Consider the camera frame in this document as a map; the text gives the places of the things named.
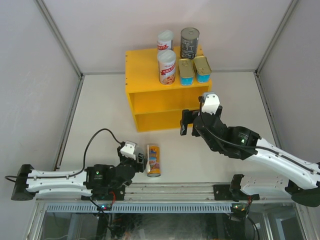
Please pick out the white lidded pink can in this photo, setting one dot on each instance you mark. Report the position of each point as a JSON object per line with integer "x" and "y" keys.
{"x": 165, "y": 40}

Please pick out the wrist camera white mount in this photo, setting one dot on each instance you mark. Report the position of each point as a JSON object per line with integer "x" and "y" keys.
{"x": 209, "y": 103}
{"x": 128, "y": 149}

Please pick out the orange can with spoon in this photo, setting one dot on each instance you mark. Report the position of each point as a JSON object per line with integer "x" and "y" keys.
{"x": 155, "y": 170}

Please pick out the gold rectangular tin blue label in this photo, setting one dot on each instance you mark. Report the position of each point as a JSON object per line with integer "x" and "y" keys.
{"x": 203, "y": 69}

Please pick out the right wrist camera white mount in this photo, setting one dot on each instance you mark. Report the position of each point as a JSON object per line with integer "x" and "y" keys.
{"x": 209, "y": 103}

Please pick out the yellow wooden shelf cabinet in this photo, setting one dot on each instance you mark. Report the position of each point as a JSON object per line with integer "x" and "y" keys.
{"x": 156, "y": 106}

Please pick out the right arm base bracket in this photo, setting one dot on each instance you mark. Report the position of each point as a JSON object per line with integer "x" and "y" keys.
{"x": 222, "y": 192}

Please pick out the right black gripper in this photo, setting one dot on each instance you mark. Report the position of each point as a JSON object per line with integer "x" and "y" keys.
{"x": 188, "y": 116}

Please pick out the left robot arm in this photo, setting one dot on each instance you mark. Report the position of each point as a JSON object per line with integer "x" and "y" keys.
{"x": 101, "y": 182}

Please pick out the aluminium mounting rail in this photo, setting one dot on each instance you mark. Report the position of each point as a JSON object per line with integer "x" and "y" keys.
{"x": 140, "y": 192}

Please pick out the red white labelled can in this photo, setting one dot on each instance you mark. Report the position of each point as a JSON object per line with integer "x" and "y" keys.
{"x": 166, "y": 66}

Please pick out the grey slotted cable duct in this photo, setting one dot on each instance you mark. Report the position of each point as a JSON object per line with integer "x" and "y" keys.
{"x": 141, "y": 208}

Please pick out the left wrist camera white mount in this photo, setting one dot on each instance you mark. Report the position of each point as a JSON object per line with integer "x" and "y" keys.
{"x": 128, "y": 149}

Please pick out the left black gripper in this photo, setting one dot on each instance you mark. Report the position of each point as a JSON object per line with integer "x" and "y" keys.
{"x": 139, "y": 167}

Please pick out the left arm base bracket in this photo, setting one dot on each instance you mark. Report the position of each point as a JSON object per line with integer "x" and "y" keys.
{"x": 106, "y": 194}

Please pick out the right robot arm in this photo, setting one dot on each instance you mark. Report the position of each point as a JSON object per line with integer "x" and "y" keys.
{"x": 297, "y": 178}

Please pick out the black cylindrical can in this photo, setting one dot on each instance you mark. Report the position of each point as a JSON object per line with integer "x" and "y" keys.
{"x": 189, "y": 38}

